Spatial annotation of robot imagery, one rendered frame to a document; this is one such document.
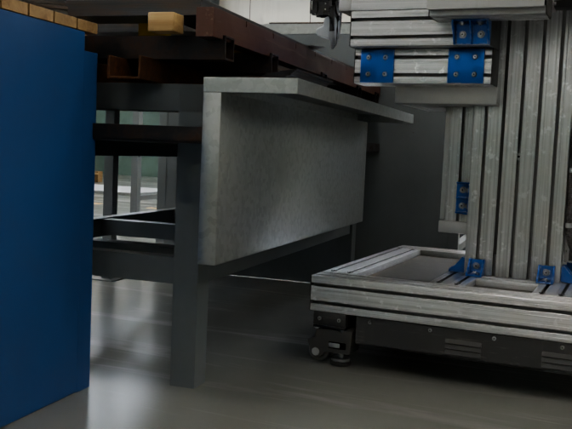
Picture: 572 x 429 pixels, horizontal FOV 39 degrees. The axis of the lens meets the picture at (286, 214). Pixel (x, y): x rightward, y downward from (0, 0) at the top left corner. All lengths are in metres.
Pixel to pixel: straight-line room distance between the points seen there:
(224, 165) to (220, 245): 0.16
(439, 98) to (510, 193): 0.31
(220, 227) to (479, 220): 0.84
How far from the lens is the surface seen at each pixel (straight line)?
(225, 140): 1.67
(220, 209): 1.66
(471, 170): 2.23
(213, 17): 1.71
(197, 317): 1.83
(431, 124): 3.21
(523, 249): 2.22
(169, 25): 1.74
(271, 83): 1.61
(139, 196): 5.13
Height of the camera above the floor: 0.54
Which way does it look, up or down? 5 degrees down
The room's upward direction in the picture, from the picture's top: 3 degrees clockwise
